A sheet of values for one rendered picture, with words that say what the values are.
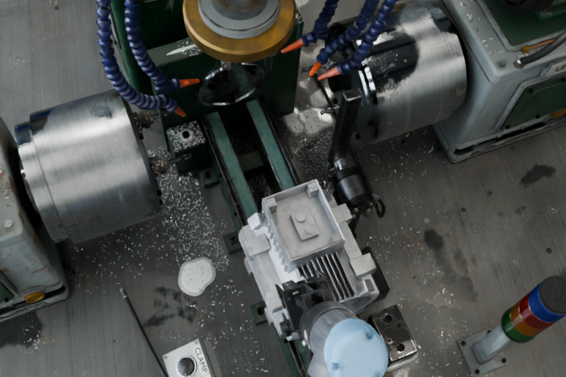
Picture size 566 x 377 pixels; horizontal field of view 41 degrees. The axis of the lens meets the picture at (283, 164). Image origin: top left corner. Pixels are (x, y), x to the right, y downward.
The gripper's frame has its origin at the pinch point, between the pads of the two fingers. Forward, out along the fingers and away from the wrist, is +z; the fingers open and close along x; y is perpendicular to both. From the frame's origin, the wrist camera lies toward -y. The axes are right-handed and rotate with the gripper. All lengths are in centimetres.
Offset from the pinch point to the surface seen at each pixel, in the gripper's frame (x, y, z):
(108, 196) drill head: 23.3, 25.7, 12.8
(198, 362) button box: 17.8, -3.0, 0.4
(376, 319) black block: -17.2, -13.8, 18.9
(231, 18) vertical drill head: -3.2, 47.4, -3.2
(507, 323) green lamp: -33.1, -14.4, -3.9
